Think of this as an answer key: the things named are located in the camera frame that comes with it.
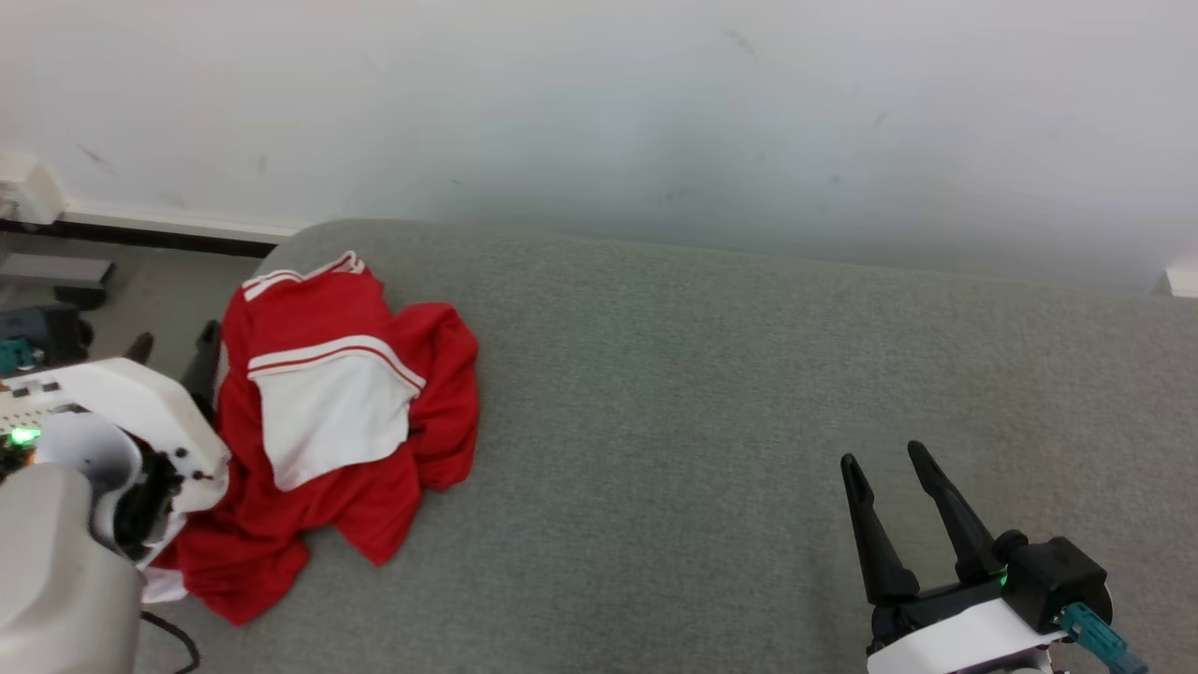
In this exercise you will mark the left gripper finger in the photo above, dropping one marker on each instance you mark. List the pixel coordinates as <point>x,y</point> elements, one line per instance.
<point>203,365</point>
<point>140,348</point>

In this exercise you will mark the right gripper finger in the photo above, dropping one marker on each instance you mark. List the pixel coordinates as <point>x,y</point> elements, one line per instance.
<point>880,552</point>
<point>964,543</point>

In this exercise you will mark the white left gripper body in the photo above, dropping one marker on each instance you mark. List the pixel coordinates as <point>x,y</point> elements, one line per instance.
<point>140,402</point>

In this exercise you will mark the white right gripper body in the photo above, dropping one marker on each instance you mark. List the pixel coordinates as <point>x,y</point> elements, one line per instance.
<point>955,641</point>

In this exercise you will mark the red white basketball jersey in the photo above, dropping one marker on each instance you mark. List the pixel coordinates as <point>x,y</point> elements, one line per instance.
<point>328,412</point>

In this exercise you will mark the black caster wheel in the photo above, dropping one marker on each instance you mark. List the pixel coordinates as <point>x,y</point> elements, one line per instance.
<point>82,298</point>

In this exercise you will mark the grey metal stand foot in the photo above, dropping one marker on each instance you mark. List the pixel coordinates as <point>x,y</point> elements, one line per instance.
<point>47,271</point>

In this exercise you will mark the white black baseboard trim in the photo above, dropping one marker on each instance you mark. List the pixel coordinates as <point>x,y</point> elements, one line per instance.
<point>168,225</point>

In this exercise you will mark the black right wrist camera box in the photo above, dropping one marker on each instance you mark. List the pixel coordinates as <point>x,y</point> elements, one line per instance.
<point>1053,580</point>

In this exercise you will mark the teal left camera connector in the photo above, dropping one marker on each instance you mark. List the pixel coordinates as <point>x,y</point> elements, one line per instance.
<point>14,356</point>

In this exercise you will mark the teal camera connector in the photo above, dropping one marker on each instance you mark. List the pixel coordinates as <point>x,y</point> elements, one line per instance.
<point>1095,637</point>
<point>14,356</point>

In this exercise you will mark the teal right camera connector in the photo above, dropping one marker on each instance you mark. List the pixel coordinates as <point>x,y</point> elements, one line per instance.
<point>1095,637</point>

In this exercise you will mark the white wall socket box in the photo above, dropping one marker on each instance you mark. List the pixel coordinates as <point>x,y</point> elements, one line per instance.
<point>28,192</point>

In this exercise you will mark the small white wall block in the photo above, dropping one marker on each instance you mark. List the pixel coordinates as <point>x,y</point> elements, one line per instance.
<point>1183,279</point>

